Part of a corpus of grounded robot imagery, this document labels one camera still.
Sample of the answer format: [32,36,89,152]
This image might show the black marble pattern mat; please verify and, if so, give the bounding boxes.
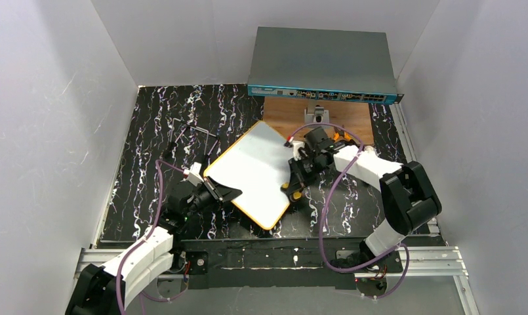
[97,84,410,244]

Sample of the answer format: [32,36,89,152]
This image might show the brown wooden board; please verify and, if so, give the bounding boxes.
[262,96,374,146]

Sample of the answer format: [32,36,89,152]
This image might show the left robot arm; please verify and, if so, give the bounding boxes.
[65,178,242,314]

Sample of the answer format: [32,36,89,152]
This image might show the aluminium frame rail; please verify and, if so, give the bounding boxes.
[75,246,479,314]

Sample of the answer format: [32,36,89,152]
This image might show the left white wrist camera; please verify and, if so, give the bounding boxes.
[183,162,204,186]

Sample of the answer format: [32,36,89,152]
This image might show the teal network switch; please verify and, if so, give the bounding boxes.
[247,26,403,105]

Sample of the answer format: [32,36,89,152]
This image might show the yellow framed whiteboard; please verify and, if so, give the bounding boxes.
[203,121,293,230]

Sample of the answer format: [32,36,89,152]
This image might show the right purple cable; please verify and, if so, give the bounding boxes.
[285,122,410,301]

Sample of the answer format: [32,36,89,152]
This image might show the orange handled pliers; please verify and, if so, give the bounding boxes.
[333,127,355,144]

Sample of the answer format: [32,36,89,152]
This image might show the grey metal bracket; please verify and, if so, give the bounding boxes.
[304,105,330,124]

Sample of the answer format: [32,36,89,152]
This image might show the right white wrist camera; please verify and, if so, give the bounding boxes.
[284,137,308,161]

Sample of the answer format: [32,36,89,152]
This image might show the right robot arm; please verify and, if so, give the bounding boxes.
[281,123,442,273]

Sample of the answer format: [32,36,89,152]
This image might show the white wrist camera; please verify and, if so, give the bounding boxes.
[284,137,308,161]
[183,162,204,186]

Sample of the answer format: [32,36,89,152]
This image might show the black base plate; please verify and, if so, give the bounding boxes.
[144,236,403,290]

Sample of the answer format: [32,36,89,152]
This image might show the yellow and black eraser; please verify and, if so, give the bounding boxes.
[281,182,303,203]

